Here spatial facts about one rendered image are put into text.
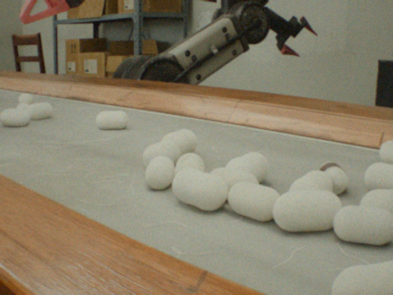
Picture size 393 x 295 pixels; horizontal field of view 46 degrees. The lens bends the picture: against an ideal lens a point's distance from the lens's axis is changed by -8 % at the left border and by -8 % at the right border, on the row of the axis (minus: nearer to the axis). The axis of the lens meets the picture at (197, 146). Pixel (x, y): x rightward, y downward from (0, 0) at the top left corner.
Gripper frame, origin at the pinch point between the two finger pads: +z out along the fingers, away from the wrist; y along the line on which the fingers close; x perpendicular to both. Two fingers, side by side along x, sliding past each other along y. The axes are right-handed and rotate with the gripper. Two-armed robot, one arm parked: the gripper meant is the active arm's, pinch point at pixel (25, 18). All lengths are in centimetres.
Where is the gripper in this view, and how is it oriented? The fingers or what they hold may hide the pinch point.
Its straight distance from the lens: 80.4
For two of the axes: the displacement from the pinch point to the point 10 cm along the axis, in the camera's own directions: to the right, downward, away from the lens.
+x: 4.3, 6.6, 6.2
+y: 7.2, 1.6, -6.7
